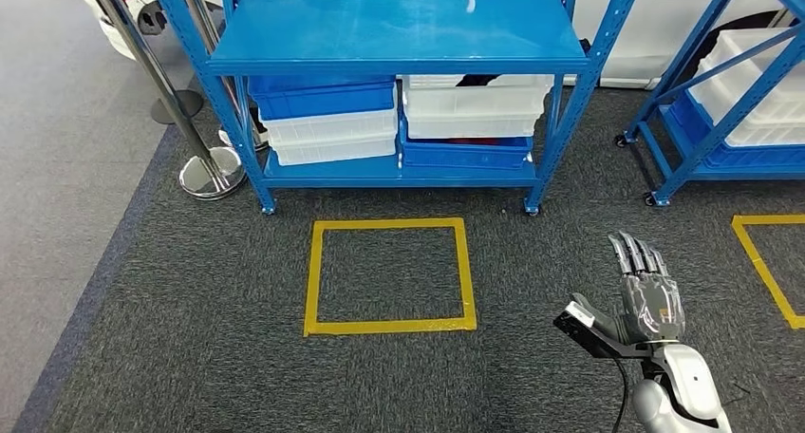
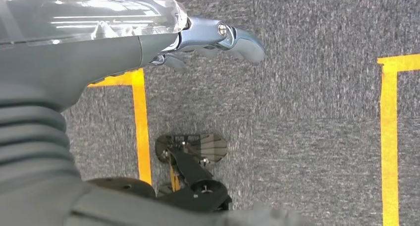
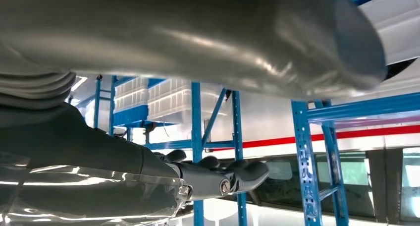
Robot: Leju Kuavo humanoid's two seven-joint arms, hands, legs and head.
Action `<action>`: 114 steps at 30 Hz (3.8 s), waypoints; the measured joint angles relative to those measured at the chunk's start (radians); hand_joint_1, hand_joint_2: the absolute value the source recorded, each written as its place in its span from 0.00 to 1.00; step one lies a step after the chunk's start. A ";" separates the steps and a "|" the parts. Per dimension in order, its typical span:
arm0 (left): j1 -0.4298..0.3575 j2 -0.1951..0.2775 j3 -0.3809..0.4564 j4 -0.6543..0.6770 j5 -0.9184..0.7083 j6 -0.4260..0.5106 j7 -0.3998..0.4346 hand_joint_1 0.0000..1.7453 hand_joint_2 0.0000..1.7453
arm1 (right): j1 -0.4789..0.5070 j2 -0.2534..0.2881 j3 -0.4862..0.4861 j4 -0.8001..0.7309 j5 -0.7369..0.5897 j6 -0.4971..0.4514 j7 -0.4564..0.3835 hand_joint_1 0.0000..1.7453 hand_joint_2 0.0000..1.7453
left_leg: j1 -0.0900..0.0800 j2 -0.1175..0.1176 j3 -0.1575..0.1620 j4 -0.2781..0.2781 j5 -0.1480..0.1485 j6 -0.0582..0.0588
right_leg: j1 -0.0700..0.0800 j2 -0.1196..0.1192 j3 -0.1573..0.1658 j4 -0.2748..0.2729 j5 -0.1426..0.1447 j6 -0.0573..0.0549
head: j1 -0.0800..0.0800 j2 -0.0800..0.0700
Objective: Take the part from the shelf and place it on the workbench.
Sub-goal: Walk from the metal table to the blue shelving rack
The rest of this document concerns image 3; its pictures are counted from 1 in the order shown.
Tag white plastic bin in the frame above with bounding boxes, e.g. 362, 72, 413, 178
147, 78, 228, 122
358, 0, 420, 66
113, 76, 150, 113

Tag white car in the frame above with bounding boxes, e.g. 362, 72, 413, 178
164, 57, 420, 226

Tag blue metal shelf rack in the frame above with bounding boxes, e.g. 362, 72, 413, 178
93, 74, 248, 226
290, 0, 420, 226

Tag long red barrier belt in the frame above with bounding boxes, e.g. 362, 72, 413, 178
211, 125, 420, 152

